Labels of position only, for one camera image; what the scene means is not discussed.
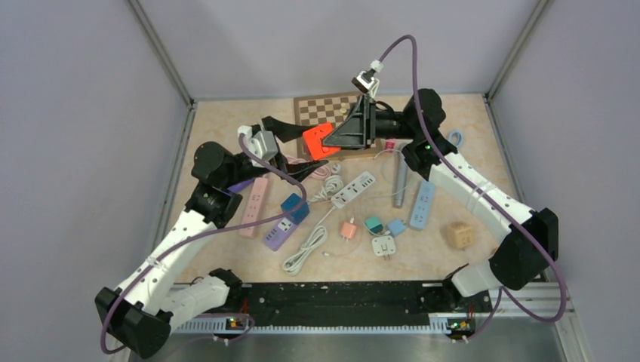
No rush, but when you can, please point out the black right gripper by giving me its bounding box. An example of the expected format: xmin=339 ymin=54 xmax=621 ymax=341
xmin=319 ymin=95 xmax=417 ymax=152

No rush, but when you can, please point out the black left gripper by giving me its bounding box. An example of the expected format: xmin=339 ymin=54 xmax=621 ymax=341
xmin=224 ymin=117 xmax=330 ymax=188

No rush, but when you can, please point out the red cube socket adapter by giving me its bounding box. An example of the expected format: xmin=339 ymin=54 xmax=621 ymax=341
xmin=302 ymin=123 xmax=341 ymax=161

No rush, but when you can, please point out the blue cube socket adapter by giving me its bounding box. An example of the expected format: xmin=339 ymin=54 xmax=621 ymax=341
xmin=281 ymin=193 xmax=310 ymax=225

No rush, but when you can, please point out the wooden cube socket adapter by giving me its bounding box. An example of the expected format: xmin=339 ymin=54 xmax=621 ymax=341
xmin=445 ymin=221 xmax=475 ymax=250

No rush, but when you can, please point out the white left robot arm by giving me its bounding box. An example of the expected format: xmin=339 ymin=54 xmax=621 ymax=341
xmin=94 ymin=117 xmax=321 ymax=358

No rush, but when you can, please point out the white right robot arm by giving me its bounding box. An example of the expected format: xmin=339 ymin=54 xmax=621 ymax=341
xmin=322 ymin=88 xmax=558 ymax=311

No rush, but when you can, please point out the teal charger plug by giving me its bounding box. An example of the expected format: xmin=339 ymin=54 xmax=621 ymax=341
xmin=364 ymin=216 xmax=384 ymax=236

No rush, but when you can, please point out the orange pink charger plug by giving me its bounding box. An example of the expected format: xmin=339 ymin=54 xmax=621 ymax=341
xmin=340 ymin=217 xmax=357 ymax=241

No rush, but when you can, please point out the light blue charger plug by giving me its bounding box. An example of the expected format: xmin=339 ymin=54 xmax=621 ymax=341
xmin=386 ymin=219 xmax=406 ymax=238

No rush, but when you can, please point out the white charger plug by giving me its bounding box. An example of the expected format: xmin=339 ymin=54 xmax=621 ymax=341
xmin=371 ymin=235 xmax=397 ymax=261

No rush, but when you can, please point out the pink toy brick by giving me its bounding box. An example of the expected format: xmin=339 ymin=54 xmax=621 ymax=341
xmin=384 ymin=139 xmax=396 ymax=151

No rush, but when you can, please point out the wooden chessboard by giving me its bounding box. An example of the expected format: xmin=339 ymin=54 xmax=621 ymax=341
xmin=293 ymin=92 xmax=384 ymax=161

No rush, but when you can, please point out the white power strip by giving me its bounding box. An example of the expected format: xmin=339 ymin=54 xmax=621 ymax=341
xmin=330 ymin=171 xmax=376 ymax=209

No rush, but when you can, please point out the silver microphone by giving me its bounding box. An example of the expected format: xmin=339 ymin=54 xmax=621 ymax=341
xmin=392 ymin=143 xmax=408 ymax=209

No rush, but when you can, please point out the purple microphone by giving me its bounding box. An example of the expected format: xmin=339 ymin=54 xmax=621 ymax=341
xmin=227 ymin=178 xmax=254 ymax=194

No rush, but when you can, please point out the pink power strip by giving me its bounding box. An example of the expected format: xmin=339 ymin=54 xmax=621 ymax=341
xmin=241 ymin=176 xmax=269 ymax=225

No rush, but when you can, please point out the purple power strip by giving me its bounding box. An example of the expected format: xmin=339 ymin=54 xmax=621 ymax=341
xmin=263 ymin=217 xmax=298 ymax=251

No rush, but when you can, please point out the light blue power strip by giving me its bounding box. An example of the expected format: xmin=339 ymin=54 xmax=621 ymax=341
xmin=408 ymin=180 xmax=435 ymax=230

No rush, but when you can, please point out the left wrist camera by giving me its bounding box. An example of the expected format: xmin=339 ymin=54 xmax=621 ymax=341
xmin=237 ymin=124 xmax=280 ymax=170

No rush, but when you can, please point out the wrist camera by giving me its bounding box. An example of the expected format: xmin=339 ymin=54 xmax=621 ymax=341
xmin=352 ymin=60 xmax=383 ymax=98
xmin=237 ymin=124 xmax=280 ymax=170

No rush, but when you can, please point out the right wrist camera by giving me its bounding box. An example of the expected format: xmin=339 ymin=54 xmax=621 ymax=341
xmin=352 ymin=60 xmax=383 ymax=98

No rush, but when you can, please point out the white coiled power cable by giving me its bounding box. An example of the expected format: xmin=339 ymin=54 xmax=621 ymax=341
xmin=309 ymin=162 xmax=345 ymax=204

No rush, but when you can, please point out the white flat coiled cable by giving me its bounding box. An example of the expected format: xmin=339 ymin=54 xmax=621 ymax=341
xmin=282 ymin=205 xmax=336 ymax=277

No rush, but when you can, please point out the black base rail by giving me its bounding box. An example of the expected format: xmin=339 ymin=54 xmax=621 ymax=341
xmin=209 ymin=268 xmax=492 ymax=329

